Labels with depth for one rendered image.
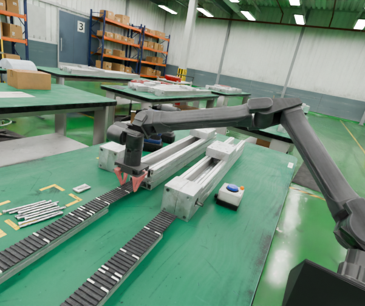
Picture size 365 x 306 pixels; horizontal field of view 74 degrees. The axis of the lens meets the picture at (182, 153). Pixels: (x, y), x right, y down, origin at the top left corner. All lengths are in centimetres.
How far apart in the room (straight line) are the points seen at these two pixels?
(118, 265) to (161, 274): 10
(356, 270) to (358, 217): 10
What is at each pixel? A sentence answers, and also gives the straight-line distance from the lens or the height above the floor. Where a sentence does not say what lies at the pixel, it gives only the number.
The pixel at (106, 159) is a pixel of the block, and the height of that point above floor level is 83.
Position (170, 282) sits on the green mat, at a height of 78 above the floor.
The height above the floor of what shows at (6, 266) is 81.
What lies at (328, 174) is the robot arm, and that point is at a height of 105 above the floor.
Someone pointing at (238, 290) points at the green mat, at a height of 78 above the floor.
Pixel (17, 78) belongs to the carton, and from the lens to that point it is 268.
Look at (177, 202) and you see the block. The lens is 77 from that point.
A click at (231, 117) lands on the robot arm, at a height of 111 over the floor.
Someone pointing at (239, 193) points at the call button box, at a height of 84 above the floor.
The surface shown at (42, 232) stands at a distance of 67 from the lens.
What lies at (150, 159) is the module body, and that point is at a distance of 99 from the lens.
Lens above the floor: 123
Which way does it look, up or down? 20 degrees down
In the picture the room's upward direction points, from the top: 11 degrees clockwise
